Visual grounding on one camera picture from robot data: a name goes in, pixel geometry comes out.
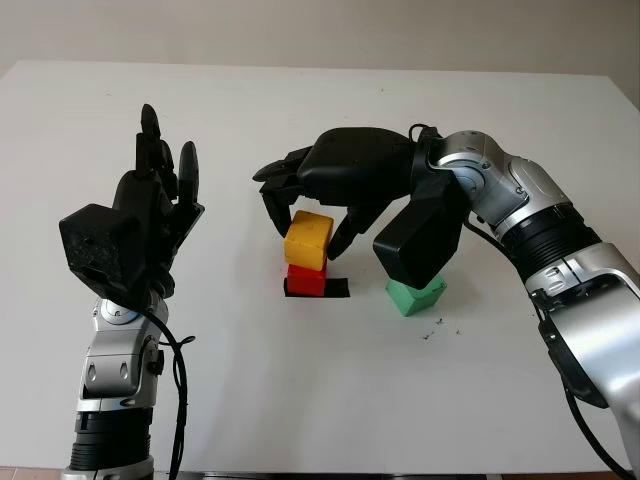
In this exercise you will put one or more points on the black tape strip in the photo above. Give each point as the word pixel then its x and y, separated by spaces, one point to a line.
pixel 337 287

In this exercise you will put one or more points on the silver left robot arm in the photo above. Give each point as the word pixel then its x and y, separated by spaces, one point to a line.
pixel 115 365

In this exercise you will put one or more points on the red wooden block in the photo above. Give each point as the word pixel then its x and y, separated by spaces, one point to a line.
pixel 305 282

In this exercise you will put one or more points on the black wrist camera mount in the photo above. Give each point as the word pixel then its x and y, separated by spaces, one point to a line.
pixel 102 245
pixel 420 240

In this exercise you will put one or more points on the yellow wooden block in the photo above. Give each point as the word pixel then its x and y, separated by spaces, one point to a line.
pixel 307 242

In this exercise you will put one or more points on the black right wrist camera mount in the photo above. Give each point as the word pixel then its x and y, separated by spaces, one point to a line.
pixel 420 240

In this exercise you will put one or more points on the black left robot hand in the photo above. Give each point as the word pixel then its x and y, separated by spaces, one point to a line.
pixel 165 220

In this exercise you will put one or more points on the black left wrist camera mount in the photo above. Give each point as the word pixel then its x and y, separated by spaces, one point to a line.
pixel 102 245

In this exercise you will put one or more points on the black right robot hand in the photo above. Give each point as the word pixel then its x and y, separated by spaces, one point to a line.
pixel 360 165

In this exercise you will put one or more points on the green wooden block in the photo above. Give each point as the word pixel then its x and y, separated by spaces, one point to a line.
pixel 412 300

